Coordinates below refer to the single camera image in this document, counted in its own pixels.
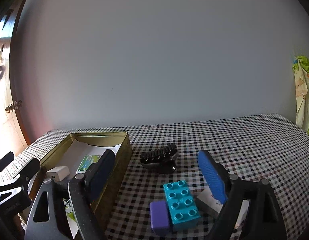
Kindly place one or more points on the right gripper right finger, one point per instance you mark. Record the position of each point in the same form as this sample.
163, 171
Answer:
215, 175

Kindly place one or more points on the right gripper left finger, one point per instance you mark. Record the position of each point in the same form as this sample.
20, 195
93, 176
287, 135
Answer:
98, 173

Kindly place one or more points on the clear box green label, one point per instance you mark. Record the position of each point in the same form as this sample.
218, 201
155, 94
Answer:
86, 162

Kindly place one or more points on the white power adapter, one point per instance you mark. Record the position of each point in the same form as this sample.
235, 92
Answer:
58, 173

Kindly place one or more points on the lime green toy brick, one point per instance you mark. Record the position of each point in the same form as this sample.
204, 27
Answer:
69, 209

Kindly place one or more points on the white small carton box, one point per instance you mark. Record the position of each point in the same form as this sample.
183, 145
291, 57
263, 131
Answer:
208, 204

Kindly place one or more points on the gold metal tin box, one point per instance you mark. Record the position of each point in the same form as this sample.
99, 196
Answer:
52, 150

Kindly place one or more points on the wooden door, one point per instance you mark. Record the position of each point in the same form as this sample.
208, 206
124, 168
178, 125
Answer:
12, 138

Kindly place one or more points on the teal toy brick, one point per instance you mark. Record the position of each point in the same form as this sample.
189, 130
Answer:
181, 204

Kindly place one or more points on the black hair claw clip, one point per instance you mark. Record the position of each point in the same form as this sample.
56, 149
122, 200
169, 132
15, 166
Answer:
162, 160

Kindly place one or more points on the brass door knob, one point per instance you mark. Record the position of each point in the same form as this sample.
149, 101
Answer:
14, 106

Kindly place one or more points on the checkered tablecloth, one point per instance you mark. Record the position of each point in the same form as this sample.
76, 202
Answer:
253, 147

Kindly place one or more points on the purple toy block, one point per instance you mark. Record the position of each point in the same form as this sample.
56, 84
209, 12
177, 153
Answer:
160, 218

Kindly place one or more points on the black dark door ornament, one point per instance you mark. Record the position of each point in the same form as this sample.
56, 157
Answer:
2, 67

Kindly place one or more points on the green patterned hanging cloth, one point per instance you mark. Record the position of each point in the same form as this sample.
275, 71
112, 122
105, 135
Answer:
301, 78

